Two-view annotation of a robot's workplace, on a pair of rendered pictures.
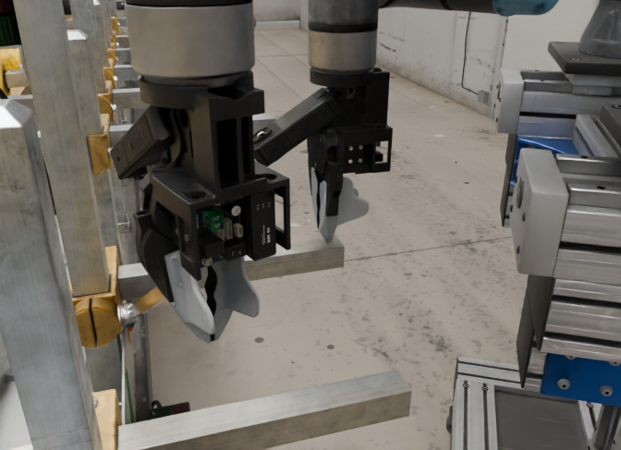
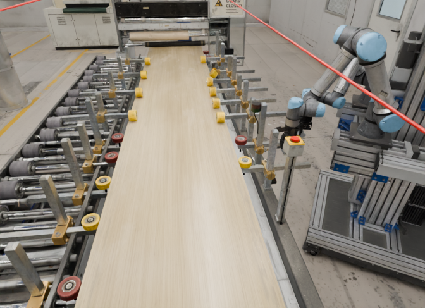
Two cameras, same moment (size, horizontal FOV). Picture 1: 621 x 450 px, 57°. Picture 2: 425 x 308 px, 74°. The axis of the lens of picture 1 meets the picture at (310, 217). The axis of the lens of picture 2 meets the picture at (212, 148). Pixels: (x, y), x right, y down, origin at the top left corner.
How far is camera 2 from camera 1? 132 cm
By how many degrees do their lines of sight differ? 12
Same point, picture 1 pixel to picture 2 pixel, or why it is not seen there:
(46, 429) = (270, 161)
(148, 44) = (289, 123)
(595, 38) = (361, 98)
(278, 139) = not seen: hidden behind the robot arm
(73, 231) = (260, 136)
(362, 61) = not seen: hidden behind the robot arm
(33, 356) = (272, 153)
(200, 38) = (295, 123)
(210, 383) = not seen: hidden behind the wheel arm
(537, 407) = (340, 183)
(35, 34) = (263, 110)
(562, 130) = (351, 117)
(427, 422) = (309, 186)
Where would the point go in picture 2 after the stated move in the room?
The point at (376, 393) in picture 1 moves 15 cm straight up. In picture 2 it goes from (305, 164) to (310, 143)
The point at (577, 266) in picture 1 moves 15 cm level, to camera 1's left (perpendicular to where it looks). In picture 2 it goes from (339, 149) to (314, 147)
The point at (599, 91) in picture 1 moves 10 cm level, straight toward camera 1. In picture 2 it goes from (360, 110) to (357, 116)
